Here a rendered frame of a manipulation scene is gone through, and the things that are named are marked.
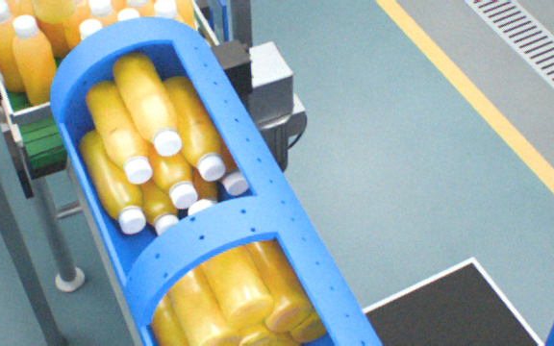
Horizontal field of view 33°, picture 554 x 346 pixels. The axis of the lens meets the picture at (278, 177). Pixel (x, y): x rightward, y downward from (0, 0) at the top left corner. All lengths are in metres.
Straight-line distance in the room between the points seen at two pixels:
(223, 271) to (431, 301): 1.26
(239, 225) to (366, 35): 2.15
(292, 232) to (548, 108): 2.01
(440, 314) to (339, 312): 1.27
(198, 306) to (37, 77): 0.70
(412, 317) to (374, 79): 1.02
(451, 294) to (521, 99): 0.92
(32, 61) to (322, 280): 0.80
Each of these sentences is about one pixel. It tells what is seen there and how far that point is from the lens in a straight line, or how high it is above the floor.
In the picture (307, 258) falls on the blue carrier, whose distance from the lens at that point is 1.19.
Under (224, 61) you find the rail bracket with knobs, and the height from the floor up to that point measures 1.00.
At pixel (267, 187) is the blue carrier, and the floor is 1.21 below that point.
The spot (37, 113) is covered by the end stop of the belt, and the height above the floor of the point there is 0.97.
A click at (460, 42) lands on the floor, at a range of 3.30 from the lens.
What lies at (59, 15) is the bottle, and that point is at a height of 1.19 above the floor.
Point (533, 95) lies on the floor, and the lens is 3.16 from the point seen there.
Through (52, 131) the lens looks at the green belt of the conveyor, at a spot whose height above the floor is 0.90.
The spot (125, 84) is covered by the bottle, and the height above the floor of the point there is 1.17.
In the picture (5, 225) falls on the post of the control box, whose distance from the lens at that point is 2.12.
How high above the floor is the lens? 2.19
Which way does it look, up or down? 51 degrees down
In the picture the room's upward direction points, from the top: 1 degrees counter-clockwise
